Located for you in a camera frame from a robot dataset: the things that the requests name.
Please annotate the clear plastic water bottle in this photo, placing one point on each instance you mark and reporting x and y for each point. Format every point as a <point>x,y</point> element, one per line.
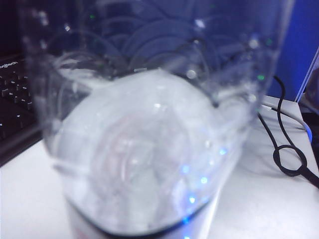
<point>149,124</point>

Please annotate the black computer keyboard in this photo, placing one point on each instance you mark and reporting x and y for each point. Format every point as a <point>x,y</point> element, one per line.
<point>15,112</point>

